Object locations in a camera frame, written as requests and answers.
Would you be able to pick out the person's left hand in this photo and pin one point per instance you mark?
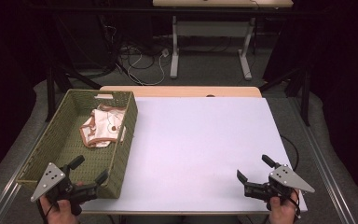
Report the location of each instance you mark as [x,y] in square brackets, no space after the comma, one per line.
[59,214]

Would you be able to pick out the person's right hand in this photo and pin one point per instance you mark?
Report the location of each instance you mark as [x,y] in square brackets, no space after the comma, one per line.
[284,213]

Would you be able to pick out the white-legged desk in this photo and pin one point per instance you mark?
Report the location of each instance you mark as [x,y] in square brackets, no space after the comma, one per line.
[223,3]

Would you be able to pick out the cream baby bodysuit brown trim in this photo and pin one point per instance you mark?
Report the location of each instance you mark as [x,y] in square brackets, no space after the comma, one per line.
[102,127]

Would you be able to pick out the black metal stand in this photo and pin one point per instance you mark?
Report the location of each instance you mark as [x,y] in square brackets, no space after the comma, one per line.
[306,102]
[50,93]

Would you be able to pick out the light wooden table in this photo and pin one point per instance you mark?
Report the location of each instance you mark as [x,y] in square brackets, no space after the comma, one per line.
[183,91]

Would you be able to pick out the metal floor rail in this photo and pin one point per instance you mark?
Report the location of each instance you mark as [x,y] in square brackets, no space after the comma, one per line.
[4,202]
[332,186]

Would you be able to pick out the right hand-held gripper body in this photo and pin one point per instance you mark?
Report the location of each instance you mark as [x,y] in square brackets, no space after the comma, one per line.
[287,179]

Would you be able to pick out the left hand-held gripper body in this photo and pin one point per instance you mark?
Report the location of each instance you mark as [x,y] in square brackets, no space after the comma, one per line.
[52,179]

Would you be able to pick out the white power plug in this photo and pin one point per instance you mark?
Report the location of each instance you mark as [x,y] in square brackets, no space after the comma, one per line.
[165,53]

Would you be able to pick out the white board sheet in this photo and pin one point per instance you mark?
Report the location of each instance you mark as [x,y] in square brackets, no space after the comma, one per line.
[199,140]

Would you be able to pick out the green woven basket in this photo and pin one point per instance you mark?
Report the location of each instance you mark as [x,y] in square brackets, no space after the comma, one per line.
[62,143]

